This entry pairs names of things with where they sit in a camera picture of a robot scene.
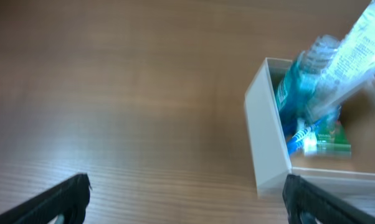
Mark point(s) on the white lotion tube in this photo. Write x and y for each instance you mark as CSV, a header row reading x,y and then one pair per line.
x,y
353,65

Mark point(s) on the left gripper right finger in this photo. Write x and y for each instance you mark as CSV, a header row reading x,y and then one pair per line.
x,y
307,203

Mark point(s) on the blue mouthwash bottle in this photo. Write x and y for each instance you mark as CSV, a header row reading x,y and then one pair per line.
x,y
298,85

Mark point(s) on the white cardboard box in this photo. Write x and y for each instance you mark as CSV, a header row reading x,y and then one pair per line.
x,y
351,178

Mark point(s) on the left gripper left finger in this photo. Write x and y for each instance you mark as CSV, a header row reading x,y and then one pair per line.
x,y
68,199

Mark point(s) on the blue white toothbrush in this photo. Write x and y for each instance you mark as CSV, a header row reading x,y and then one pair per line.
x,y
296,142

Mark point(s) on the green Dettol soap box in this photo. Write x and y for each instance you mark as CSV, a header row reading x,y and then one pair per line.
x,y
329,139

